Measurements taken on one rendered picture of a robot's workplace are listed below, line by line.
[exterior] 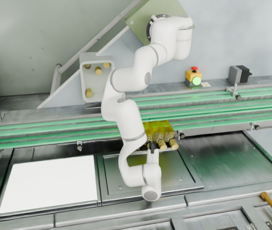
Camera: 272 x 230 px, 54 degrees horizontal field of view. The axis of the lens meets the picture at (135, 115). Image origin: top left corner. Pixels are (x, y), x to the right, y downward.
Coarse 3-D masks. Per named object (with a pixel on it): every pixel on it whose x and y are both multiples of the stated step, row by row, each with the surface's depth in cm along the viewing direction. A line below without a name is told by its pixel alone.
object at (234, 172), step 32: (0, 160) 143; (32, 160) 144; (192, 160) 145; (224, 160) 145; (256, 160) 145; (0, 192) 125; (224, 192) 121; (256, 192) 121; (0, 224) 106; (32, 224) 106; (64, 224) 107; (96, 224) 108; (128, 224) 109; (160, 224) 111; (192, 224) 111; (224, 224) 111; (256, 224) 109
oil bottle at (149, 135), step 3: (144, 123) 142; (147, 123) 143; (144, 126) 140; (147, 126) 140; (144, 129) 137; (147, 129) 137; (147, 132) 135; (150, 132) 135; (147, 135) 133; (150, 135) 133; (147, 138) 132; (150, 138) 132; (144, 144) 134
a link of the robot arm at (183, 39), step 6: (180, 30) 102; (186, 30) 103; (180, 36) 104; (186, 36) 104; (180, 42) 105; (186, 42) 105; (180, 48) 106; (186, 48) 107; (174, 54) 108; (180, 54) 107; (186, 54) 108; (180, 60) 111
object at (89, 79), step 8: (80, 64) 134; (96, 64) 142; (112, 64) 136; (80, 72) 135; (88, 72) 143; (104, 72) 145; (88, 80) 145; (96, 80) 146; (104, 80) 147; (88, 88) 148; (96, 88) 148; (104, 88) 149; (96, 96) 147
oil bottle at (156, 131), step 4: (148, 124) 143; (152, 124) 141; (156, 124) 141; (152, 128) 137; (156, 128) 137; (160, 128) 137; (152, 132) 135; (156, 132) 134; (160, 132) 134; (156, 136) 133; (160, 136) 133; (156, 140) 134
